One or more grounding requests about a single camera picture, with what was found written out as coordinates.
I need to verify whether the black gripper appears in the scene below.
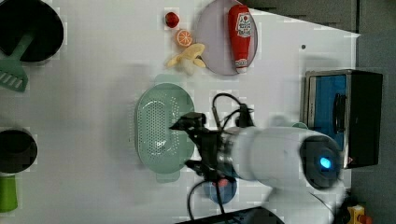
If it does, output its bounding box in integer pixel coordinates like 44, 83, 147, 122
170, 112, 222, 182

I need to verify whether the green plastic strainer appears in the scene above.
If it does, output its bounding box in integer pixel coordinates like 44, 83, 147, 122
134, 74, 194, 183

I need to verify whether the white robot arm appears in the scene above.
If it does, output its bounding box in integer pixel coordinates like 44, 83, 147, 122
170, 112, 346, 224

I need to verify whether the red strawberry toy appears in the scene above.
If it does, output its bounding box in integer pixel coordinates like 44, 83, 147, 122
213, 178, 230, 188

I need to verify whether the blue bowl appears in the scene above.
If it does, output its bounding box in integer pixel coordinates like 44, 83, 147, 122
204, 179, 237, 204

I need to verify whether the peeled banana toy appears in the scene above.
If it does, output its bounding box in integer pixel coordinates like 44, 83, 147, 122
166, 43, 206, 76

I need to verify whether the light green small cup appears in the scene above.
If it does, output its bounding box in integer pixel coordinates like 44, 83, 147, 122
291, 122, 308, 130

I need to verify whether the orange slice toy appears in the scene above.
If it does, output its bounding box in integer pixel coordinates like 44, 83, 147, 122
175, 30, 192, 48

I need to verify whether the lilac round plate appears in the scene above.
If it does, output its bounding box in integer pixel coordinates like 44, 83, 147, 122
195, 0, 241, 76

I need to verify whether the red toy tomato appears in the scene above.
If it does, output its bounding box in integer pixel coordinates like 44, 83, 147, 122
165, 12, 179, 28

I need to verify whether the red ketchup bottle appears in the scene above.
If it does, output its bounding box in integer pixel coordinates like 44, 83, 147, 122
228, 5, 252, 74

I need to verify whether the black toaster oven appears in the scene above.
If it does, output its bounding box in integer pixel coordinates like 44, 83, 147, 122
302, 69, 383, 169

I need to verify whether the yellow red emergency button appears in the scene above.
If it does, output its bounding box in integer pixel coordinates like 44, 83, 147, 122
347, 205, 373, 224

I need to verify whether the black pot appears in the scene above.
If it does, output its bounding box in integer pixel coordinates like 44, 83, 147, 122
0, 129, 37, 174

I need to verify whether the green plastic spatula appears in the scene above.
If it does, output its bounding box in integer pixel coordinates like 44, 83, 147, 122
0, 33, 34, 92

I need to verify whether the black frying pan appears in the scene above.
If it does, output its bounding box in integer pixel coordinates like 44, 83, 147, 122
0, 0, 64, 63

